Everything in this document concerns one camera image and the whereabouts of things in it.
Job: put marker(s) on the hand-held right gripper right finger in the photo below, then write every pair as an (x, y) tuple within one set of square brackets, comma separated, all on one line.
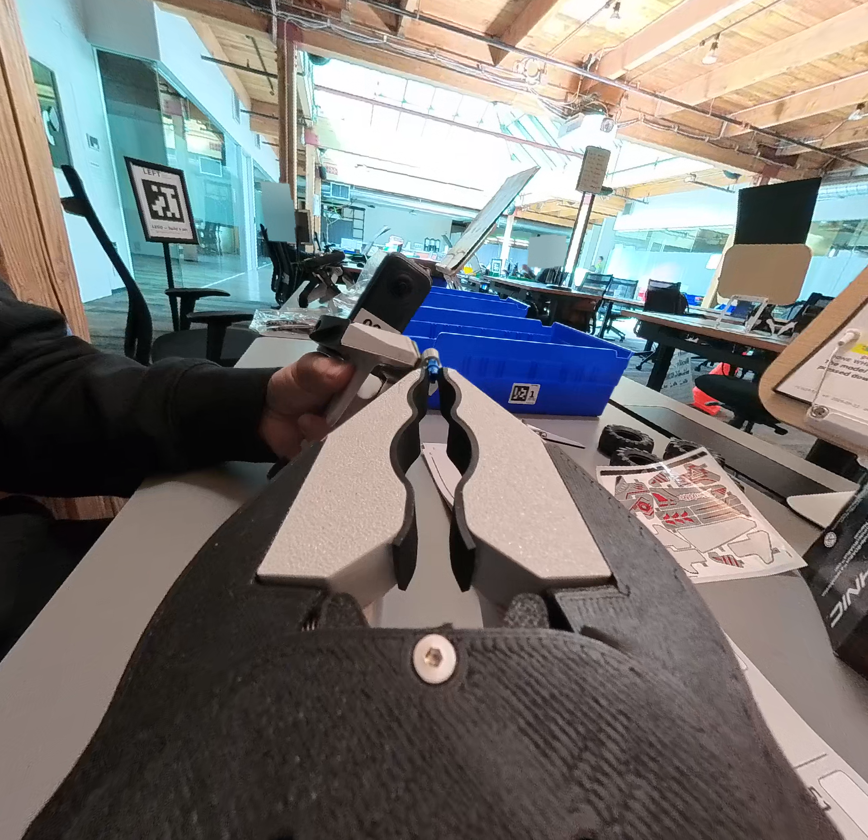
[(529, 508)]

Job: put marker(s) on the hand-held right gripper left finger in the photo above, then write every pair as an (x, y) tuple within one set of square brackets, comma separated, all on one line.
[(339, 501)]

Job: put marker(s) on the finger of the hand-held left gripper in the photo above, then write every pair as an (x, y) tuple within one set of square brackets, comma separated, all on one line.
[(380, 348)]

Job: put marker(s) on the small blue pin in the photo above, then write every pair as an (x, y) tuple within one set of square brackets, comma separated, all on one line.
[(431, 375)]

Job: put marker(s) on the person's left forearm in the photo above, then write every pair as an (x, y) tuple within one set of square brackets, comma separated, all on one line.
[(129, 392)]

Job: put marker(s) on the grey desk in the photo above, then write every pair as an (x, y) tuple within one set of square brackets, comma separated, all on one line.
[(74, 636)]

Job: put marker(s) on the person's left hand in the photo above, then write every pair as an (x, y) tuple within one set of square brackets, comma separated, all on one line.
[(298, 399)]

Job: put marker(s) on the small grey toothed tool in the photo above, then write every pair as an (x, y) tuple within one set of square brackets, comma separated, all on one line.
[(553, 435)]

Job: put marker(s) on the blue plastic bin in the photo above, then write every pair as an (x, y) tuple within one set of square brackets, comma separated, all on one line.
[(475, 299), (475, 321)]

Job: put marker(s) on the clear bag of parts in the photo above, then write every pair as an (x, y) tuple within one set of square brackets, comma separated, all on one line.
[(285, 321)]

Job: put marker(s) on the tilted white board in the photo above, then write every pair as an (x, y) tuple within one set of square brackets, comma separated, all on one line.
[(489, 219)]

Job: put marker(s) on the black toy tire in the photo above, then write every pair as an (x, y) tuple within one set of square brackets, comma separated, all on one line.
[(686, 450), (625, 440), (636, 457)]

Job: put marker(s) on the dark background table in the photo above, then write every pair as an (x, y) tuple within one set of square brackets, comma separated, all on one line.
[(536, 289)]

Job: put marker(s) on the blue bin with tag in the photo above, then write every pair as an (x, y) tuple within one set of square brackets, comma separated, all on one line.
[(536, 369)]

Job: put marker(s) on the red and grey sticker sheet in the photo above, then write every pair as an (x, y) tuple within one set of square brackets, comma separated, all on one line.
[(698, 514)]

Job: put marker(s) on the grey sign on pole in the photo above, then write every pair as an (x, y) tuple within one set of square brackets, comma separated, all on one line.
[(592, 168)]

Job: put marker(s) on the orange and black chair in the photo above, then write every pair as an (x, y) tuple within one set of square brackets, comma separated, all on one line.
[(736, 396)]

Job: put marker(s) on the black high-back office chair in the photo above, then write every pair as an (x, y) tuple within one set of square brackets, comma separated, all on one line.
[(139, 318)]

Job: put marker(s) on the marker sign on stand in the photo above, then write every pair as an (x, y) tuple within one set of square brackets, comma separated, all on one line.
[(163, 199)]

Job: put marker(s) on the long wooden table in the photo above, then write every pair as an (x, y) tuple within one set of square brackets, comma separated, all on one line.
[(712, 331)]

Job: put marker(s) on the white curved plate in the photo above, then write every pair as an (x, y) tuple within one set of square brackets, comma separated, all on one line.
[(820, 508)]

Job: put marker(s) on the person's torso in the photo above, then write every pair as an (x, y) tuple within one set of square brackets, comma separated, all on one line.
[(41, 569)]

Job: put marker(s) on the wooden instruction board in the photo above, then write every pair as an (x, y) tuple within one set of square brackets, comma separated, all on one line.
[(814, 372)]

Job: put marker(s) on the cardboard panel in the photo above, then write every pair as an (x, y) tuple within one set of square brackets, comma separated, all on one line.
[(765, 274)]

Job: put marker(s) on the wooden pillar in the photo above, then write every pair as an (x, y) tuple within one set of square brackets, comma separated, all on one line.
[(34, 196)]

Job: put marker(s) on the black panel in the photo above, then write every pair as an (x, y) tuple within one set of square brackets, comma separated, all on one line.
[(778, 210)]

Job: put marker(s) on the black desk divider rail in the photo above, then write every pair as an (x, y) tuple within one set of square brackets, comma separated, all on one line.
[(766, 457)]

